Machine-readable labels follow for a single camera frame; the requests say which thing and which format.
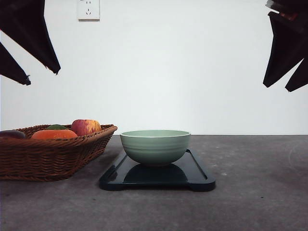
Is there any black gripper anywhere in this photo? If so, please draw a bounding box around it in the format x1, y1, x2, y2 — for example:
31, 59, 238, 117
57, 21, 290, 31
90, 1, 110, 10
263, 0, 308, 92

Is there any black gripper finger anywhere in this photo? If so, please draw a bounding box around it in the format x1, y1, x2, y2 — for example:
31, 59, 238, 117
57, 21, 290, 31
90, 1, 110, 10
0, 42, 31, 86
0, 0, 61, 74

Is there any green ceramic bowl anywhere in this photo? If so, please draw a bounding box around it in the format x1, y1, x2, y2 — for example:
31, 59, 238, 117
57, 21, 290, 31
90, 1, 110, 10
120, 130, 191, 166

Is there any brown wicker basket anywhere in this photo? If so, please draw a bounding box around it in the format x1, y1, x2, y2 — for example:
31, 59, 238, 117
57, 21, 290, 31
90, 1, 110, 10
0, 124, 117, 181

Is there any dark purple fruit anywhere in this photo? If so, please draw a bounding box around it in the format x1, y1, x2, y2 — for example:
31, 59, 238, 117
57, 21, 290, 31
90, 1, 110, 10
0, 130, 26, 139

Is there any green avocado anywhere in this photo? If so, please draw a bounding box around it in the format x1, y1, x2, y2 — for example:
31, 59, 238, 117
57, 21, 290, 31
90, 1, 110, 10
45, 124, 67, 130

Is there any orange tangerine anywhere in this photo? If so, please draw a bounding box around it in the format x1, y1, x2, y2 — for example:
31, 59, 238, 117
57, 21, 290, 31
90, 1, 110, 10
31, 129, 78, 140

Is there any red yellow apple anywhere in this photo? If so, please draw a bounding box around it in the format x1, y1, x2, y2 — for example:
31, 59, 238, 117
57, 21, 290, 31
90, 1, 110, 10
71, 119, 102, 136

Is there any black rectangular tray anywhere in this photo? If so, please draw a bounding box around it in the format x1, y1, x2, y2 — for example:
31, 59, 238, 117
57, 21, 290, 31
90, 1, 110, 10
100, 149, 216, 192

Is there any white wall socket left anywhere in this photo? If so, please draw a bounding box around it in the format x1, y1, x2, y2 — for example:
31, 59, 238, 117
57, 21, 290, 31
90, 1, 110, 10
77, 0, 100, 23

